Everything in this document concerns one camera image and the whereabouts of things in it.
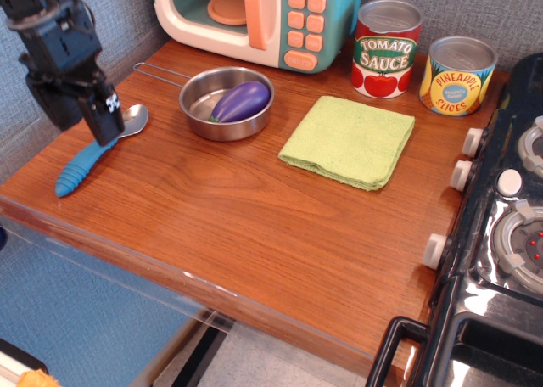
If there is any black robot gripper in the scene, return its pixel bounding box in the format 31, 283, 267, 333
7, 0, 125, 146

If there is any blue handled metal spoon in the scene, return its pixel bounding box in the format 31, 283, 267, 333
55, 104, 149, 197

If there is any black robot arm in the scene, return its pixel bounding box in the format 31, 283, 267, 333
1, 0, 124, 146

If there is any small steel pan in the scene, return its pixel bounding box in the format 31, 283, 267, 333
133, 62, 275, 142

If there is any purple toy eggplant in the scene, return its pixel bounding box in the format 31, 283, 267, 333
209, 81, 271, 123

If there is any toy microwave teal and cream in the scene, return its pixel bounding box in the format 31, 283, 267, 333
154, 0, 361, 74

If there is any orange fuzzy object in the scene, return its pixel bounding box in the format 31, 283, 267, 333
16, 370, 59, 387

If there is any green folded cloth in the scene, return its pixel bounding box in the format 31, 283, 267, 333
278, 96, 415, 191

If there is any tomato sauce can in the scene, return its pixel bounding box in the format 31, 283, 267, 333
351, 0, 423, 98

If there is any pineapple slices can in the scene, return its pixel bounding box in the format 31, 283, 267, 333
419, 36, 498, 116

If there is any white stove knob front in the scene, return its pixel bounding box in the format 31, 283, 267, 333
423, 233, 447, 270

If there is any white stove knob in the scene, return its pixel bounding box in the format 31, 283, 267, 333
450, 160, 473, 192
423, 233, 447, 270
462, 128, 484, 158

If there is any white stove knob middle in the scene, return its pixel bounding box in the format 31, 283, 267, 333
450, 160, 473, 192

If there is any white stove knob rear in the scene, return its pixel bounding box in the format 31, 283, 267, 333
462, 128, 484, 158

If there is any black toy stove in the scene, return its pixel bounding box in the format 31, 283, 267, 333
367, 53, 542, 386

